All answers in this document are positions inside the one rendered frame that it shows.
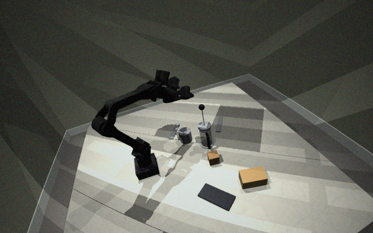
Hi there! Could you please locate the glass french press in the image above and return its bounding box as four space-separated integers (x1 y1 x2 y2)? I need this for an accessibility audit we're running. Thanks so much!
198 104 214 149

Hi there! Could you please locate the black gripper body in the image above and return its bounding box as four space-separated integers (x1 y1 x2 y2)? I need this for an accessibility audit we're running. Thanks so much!
163 85 190 103

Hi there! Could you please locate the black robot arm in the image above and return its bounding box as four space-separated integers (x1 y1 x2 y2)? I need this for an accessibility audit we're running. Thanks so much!
91 69 180 171

